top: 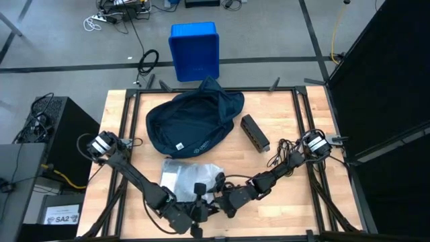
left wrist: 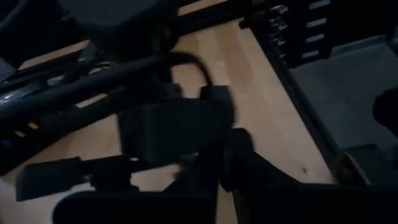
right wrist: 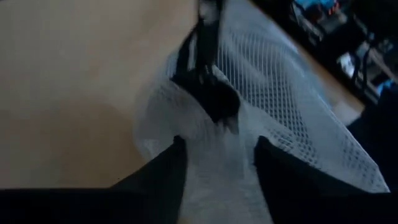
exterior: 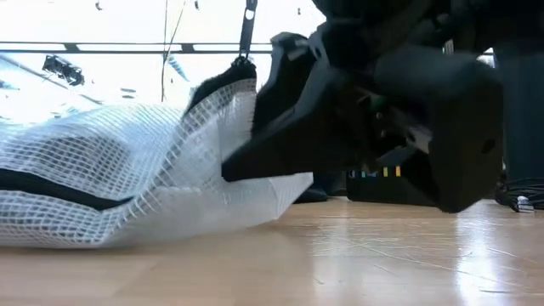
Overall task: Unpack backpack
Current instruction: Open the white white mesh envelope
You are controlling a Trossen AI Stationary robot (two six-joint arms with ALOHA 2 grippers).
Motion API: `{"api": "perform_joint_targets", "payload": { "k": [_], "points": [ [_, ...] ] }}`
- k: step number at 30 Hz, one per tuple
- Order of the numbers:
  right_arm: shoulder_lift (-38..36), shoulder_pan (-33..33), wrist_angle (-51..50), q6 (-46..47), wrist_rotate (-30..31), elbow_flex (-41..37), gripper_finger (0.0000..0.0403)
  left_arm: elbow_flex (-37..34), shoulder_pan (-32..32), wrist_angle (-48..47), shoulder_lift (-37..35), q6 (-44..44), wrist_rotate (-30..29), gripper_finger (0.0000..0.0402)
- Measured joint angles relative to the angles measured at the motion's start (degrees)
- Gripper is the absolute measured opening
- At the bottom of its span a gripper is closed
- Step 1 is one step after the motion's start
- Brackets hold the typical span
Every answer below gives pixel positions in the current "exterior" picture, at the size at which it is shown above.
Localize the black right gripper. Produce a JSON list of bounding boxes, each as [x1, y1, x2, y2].
[[316, 20, 505, 213]]

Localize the navy blue backpack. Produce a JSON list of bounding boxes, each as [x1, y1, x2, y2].
[[292, 172, 348, 204]]

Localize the black network switch box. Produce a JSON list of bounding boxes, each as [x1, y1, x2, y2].
[[346, 146, 439, 208]]

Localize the clear mesh zipper pouch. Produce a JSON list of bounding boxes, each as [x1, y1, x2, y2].
[[0, 0, 315, 250]]

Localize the black curtain partition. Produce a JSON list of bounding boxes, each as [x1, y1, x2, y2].
[[492, 42, 544, 184]]

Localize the white cable plug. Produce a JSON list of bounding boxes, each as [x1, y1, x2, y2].
[[516, 195, 536, 213]]

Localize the black hanging cables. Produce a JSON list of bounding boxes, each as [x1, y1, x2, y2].
[[160, 0, 188, 103]]

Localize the black overhead frame beam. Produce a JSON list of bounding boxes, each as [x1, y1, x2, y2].
[[0, 41, 273, 54]]

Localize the black ceiling camera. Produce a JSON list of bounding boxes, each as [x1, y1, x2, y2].
[[41, 54, 86, 88]]

